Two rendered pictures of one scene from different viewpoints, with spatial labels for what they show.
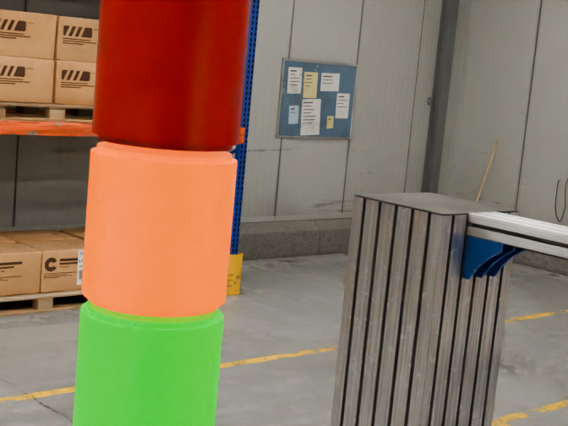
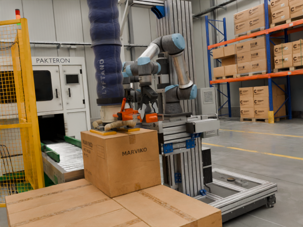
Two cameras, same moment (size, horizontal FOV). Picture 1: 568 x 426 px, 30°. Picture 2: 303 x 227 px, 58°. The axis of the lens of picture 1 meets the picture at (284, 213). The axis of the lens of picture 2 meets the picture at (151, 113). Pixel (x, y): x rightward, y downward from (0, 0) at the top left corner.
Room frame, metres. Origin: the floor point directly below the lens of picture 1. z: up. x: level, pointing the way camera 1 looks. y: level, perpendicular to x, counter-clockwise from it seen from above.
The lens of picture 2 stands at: (2.46, -2.91, 1.20)
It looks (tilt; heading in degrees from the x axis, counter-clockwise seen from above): 4 degrees down; 101
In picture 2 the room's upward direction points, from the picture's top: 5 degrees counter-clockwise
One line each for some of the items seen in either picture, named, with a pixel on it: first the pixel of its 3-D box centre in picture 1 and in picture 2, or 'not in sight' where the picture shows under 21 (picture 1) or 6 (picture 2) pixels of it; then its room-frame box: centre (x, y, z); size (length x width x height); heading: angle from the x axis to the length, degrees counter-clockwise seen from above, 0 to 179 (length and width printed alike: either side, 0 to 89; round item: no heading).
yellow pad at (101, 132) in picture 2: not in sight; (102, 129); (1.68, -0.95, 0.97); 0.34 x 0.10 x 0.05; 130
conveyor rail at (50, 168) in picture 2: not in sight; (43, 161); (0.49, 0.04, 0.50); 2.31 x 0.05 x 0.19; 132
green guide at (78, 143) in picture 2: not in sight; (81, 143); (0.69, 0.70, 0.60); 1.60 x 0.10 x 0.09; 132
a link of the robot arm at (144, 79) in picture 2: not in sight; (144, 79); (2.12, -1.33, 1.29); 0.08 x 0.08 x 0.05
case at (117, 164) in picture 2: not in sight; (117, 156); (1.77, -0.89, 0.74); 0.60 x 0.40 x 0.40; 131
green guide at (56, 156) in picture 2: not in sight; (42, 148); (0.29, 0.34, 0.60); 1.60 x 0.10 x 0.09; 132
